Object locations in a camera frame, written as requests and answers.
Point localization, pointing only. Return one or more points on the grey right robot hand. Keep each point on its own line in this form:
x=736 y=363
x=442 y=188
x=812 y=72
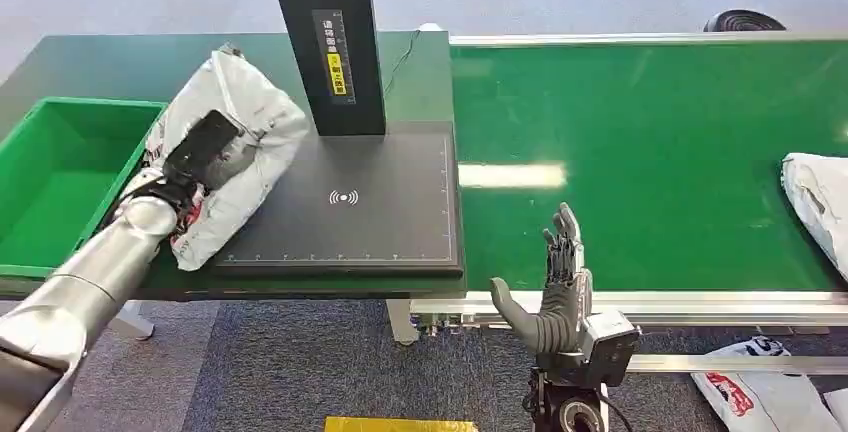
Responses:
x=553 y=323

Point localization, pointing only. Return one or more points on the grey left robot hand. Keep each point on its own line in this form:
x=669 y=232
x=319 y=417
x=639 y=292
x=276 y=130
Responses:
x=202 y=147

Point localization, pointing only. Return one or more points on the white printed plastic parcel bag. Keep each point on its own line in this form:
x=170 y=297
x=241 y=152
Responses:
x=245 y=104

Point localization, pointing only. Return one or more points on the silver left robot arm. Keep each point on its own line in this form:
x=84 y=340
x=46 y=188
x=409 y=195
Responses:
x=86 y=283

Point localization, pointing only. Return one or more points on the green conveyor belt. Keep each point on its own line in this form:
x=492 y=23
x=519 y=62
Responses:
x=629 y=230

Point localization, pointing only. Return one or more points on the green plastic crate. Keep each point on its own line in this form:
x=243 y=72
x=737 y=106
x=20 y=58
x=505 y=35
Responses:
x=60 y=177

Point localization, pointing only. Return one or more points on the pale table leg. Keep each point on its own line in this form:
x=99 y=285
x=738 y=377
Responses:
x=132 y=320
x=401 y=320

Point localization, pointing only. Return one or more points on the black parcel scanner stand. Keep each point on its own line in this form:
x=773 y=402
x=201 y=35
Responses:
x=358 y=204

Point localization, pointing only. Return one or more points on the white red printed parcel bag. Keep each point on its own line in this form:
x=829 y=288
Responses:
x=755 y=396

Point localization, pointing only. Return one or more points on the white grey parcel bag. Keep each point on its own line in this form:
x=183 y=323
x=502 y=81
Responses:
x=821 y=204

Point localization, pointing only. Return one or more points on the plain white parcel bag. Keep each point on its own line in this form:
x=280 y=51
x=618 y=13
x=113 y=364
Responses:
x=839 y=409

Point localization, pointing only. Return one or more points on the black ribbed round object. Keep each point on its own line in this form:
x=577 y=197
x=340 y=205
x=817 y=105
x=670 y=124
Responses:
x=743 y=21

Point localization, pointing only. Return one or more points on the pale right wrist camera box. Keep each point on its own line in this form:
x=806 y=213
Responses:
x=609 y=346

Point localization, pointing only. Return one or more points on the aluminium conveyor side rail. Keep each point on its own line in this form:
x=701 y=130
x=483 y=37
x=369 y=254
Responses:
x=729 y=310
x=629 y=39

